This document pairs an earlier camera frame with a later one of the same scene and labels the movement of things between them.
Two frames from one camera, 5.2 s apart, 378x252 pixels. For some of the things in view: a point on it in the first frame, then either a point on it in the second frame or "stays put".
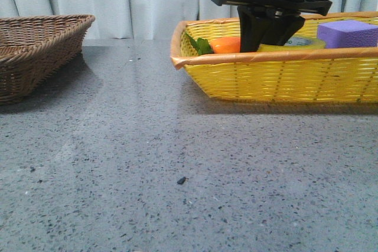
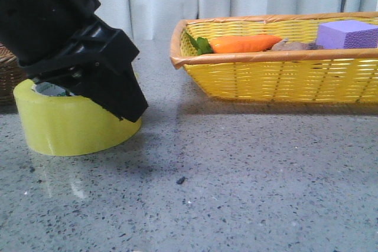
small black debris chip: (181, 180) stays put
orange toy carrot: (220, 45) stays put
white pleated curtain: (150, 3) stays put
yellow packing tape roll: (295, 43) to (68, 125)
